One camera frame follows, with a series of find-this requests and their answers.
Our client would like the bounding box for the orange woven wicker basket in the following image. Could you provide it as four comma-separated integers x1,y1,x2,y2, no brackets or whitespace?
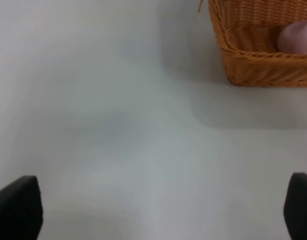
208,0,307,88

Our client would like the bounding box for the pink peach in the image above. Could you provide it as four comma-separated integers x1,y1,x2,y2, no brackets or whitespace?
277,20,307,55

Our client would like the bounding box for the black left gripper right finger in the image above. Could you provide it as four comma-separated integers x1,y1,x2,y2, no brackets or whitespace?
283,172,307,240

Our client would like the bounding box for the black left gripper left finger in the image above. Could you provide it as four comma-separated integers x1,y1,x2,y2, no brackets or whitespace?
0,175,43,240

